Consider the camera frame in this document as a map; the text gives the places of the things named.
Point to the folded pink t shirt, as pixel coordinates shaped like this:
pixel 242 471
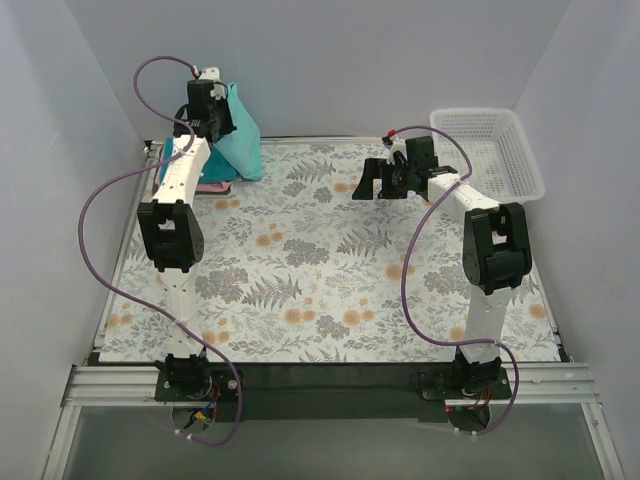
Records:
pixel 221 188

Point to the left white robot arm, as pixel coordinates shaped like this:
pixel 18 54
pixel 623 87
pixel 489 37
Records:
pixel 172 237

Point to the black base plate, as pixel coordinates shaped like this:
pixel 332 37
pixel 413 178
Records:
pixel 321 391

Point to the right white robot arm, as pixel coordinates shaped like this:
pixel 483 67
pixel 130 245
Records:
pixel 496 256

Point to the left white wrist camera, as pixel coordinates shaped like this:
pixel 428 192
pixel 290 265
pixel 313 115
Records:
pixel 212 75

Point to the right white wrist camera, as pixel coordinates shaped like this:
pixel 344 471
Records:
pixel 396 147

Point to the aluminium frame rail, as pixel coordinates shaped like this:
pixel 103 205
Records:
pixel 113 428

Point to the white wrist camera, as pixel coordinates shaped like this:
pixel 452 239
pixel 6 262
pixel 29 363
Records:
pixel 212 75
pixel 396 147

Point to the floral table mat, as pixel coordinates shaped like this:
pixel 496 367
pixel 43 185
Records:
pixel 294 270

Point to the white plastic basket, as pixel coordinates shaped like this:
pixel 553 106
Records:
pixel 504 167

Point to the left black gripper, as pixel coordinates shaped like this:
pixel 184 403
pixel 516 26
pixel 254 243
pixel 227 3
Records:
pixel 220 126

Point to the teal green t shirt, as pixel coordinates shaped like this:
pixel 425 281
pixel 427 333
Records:
pixel 241 149

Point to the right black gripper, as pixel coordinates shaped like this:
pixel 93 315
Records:
pixel 378 179

